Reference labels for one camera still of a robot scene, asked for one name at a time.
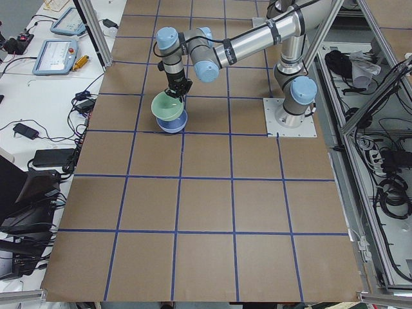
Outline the black smartphone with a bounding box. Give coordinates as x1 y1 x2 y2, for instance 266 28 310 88
13 123 39 140

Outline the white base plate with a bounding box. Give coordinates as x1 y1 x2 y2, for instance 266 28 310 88
252 17 267 28
263 98 317 138

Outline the green bowl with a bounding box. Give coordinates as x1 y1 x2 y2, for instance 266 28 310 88
151 91 183 122

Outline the aluminium frame post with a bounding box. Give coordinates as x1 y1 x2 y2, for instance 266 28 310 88
73 0 113 68

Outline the black cable bundle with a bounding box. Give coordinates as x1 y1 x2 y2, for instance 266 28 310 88
324 50 353 80

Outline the crumpled grey cloth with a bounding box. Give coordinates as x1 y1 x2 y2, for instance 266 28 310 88
349 51 381 89

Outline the blue bowl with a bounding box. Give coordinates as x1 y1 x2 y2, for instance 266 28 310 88
156 110 187 134

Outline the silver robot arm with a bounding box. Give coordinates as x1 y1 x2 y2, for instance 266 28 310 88
153 1 336 129

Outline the black power brick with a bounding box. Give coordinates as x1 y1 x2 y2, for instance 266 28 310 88
32 148 74 167

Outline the far teach pendant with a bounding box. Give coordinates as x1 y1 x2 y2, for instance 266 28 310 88
50 6 86 36

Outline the aluminium side frame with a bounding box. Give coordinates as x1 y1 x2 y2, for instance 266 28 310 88
307 1 411 295

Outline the near teach pendant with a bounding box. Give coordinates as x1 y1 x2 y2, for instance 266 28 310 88
32 39 79 76

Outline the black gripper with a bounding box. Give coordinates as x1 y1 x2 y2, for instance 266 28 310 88
165 72 192 102

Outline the teach pendant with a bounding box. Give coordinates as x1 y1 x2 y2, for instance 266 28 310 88
32 39 79 76
50 6 86 36

